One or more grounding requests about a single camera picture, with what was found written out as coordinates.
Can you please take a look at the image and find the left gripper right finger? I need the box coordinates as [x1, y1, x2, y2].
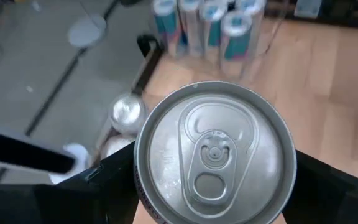
[282, 149, 358, 224]

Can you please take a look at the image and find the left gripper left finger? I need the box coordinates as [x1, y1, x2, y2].
[0, 141, 140, 224]

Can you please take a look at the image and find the slim blue silver energy can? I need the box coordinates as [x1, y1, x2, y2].
[178, 0, 205, 57]
[235, 0, 267, 55]
[198, 0, 227, 62]
[218, 10, 256, 80]
[152, 0, 180, 57]

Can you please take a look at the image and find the gray round-base thin stand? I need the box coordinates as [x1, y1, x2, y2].
[67, 0, 108, 48]

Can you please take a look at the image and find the silver mounting plate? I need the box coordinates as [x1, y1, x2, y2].
[293, 0, 323, 18]

